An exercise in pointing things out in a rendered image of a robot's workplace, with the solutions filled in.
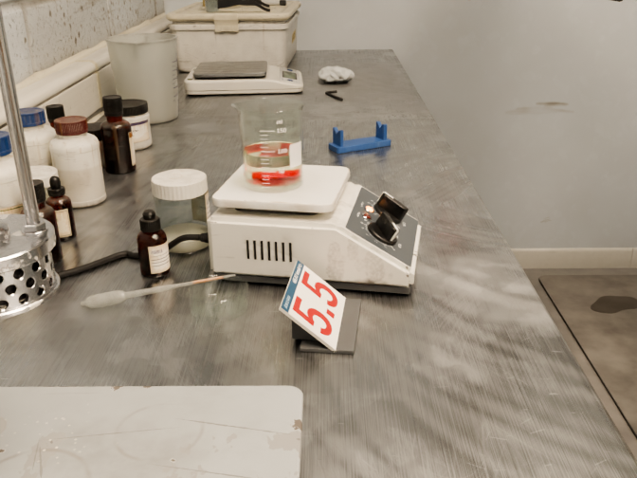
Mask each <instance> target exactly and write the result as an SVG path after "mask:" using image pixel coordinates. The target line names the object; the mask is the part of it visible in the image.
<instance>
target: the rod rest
mask: <svg viewBox="0 0 637 478"><path fill-rule="evenodd" d="M386 146H391V140H390V139H389V138H387V124H386V123H385V124H381V122H380V121H377V122H376V133H375V137H368V138H357V139H350V140H343V130H339V131H338V129H337V127H333V142H331V143H329V150H331V151H333V152H335V153H337V154H343V153H349V152H355V151H361V150H368V149H373V148H379V147H386Z"/></svg>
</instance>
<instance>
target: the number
mask: <svg viewBox="0 0 637 478"><path fill-rule="evenodd" d="M339 300H340V295H339V294H338V293H337V292H336V291H334V290H333V289H332V288H331V287H330V286H328V285H327V284H326V283H324V282H323V281H322V280H321V279H320V278H319V277H317V276H316V275H315V274H314V273H312V272H311V271H310V270H309V269H307V268H306V267H303V270H302V273H301V276H300V280H299V283H298V286H297V289H296V292H295V295H294V298H293V301H292V303H291V306H290V309H289V312H291V313H292V314H293V315H295V316H296V317H297V318H298V319H300V320H301V321H302V322H304V323H305V324H306V325H308V326H309V327H310V328H312V329H313V330H314V331H315V332H317V333H318V334H319V335H321V336H322V337H323V338H324V339H326V340H327V341H329V342H330V343H331V341H332V336H333V332H334V327H335V323H336V318H337V310H338V305H339Z"/></svg>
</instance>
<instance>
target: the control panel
mask: <svg viewBox="0 0 637 478"><path fill-rule="evenodd" d="M378 198H379V197H378V196H376V195H375V194H373V193H371V192H369V191H368V190H366V189H364V188H363V187H361V189H360V191H359V194H358V196H357V199H356V201H355V204H354V207H353V209H352V212H351V214H350V217H349V219H348V222H347V224H346V229H348V230H350V231H351V232H353V233H355V234H356V235H358V236H360V237H361V238H363V239H365V240H366V241H368V242H370V243H371V244H373V245H375V246H376V247H378V248H380V249H382V250H384V251H385V252H387V253H388V254H389V255H391V256H392V257H394V258H396V259H397V260H399V261H401V262H402V263H404V264H406V265H407V266H409V267H411V263H412V257H413V251H414V245H415V239H416V232H417V227H418V221H417V220H416V219H414V218H412V217H411V216H409V215H407V214H406V215H405V216H404V218H403V219H402V221H401V222H400V223H399V224H395V225H396V226H397V228H399V232H398V234H397V235H396V238H397V242H396V244H395V245H393V246H390V245H386V244H384V243H382V242H380V241H379V240H377V239H376V238H374V237H373V236H372V235H371V233H370V232H369V230H368V226H369V224H370V223H372V222H376V220H377V218H378V217H379V214H378V213H377V211H376V210H375V209H374V205H375V204H376V203H377V200H378ZM366 207H371V208H372V209H373V211H369V210H368V209H367V208H366ZM364 213H367V214H368V215H369V216H370V217H371V219H369V218H367V217H365V216H364Z"/></svg>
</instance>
